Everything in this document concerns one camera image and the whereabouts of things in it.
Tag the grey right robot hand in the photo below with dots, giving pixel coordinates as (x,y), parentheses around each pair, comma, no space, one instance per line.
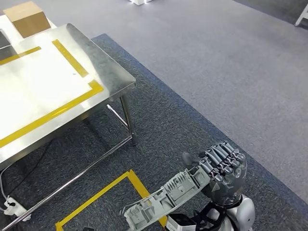
(228,188)

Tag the white power strip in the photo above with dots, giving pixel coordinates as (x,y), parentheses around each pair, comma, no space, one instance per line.
(14,209)

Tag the steel workbench table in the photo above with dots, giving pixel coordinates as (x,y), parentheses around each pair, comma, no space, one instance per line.
(101,67)

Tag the silver plastic wheel hubcap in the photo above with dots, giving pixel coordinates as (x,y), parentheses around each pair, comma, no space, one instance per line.
(173,189)

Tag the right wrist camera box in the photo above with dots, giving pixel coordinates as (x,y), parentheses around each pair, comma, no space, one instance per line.
(179,223)

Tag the pale side table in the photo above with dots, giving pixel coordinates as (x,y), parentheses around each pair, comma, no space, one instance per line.
(9,28)

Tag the brown cardboard box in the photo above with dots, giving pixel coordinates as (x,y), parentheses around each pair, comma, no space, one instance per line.
(31,24)

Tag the black robot foot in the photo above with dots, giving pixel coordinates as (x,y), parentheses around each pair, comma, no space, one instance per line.
(88,229)

